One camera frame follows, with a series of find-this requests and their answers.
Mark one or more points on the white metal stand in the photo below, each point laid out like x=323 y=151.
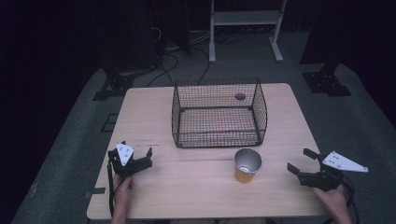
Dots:
x=246 y=18

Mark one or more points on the dark round disc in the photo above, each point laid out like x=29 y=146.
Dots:
x=240 y=96

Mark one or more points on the metal cup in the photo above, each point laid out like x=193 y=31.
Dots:
x=247 y=165

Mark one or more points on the person's right hand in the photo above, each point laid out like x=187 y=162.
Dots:
x=333 y=200

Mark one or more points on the black tape square outline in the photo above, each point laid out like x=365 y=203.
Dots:
x=109 y=123

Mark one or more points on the black stand base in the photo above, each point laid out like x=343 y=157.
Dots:
x=325 y=82
x=113 y=87

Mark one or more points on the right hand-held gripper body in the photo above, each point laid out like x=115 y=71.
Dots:
x=323 y=180

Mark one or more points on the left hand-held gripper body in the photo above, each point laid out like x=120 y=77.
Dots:
x=124 y=168

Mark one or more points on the person's left hand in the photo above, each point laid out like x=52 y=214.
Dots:
x=123 y=193

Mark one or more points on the black tape strip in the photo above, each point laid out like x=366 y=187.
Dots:
x=95 y=193

